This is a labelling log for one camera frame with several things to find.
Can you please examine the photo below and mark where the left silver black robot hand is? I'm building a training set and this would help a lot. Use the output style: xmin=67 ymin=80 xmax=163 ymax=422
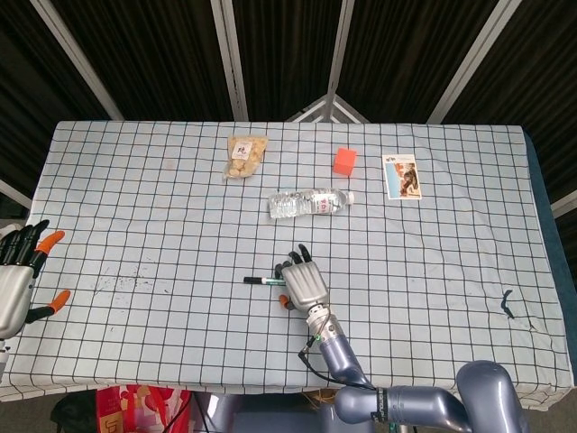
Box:
xmin=0 ymin=219 xmax=72 ymax=343

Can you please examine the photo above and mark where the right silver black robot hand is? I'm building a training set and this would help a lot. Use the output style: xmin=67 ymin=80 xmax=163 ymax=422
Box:
xmin=273 ymin=243 xmax=329 ymax=312

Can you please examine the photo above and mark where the clear plastic water bottle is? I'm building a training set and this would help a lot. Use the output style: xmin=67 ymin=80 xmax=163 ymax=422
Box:
xmin=269 ymin=187 xmax=356 ymax=221

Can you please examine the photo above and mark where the checkered white tablecloth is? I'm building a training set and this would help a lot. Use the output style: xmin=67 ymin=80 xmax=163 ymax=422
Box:
xmin=0 ymin=119 xmax=576 ymax=414

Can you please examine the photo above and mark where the orange cube block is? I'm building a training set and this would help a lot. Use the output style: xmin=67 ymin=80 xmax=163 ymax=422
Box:
xmin=333 ymin=146 xmax=359 ymax=176

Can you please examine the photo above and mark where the black bag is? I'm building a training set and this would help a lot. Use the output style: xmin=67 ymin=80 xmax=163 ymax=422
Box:
xmin=50 ymin=394 xmax=98 ymax=433

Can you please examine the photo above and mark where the clear bag of snacks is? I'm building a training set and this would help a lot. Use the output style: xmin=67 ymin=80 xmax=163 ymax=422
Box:
xmin=222 ymin=134 xmax=270 ymax=180

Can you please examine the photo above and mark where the printed picture card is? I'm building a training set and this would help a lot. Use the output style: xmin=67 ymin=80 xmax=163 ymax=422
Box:
xmin=381 ymin=153 xmax=423 ymax=200

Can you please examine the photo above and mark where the red shopping bag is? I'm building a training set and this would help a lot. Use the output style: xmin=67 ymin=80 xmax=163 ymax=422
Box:
xmin=96 ymin=384 xmax=193 ymax=433

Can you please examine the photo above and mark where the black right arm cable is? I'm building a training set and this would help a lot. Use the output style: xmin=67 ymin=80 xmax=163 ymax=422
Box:
xmin=298 ymin=310 xmax=376 ymax=390

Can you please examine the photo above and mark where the white metal frame post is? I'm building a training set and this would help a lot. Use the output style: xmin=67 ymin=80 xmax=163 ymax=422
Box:
xmin=210 ymin=0 xmax=250 ymax=122
xmin=426 ymin=0 xmax=525 ymax=124
xmin=0 ymin=178 xmax=33 ymax=211
xmin=29 ymin=0 xmax=125 ymax=122
xmin=325 ymin=0 xmax=357 ymax=98
xmin=549 ymin=191 xmax=577 ymax=220

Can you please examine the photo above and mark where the white triangular metal frame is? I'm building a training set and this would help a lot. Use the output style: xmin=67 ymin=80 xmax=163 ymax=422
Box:
xmin=284 ymin=93 xmax=371 ymax=124

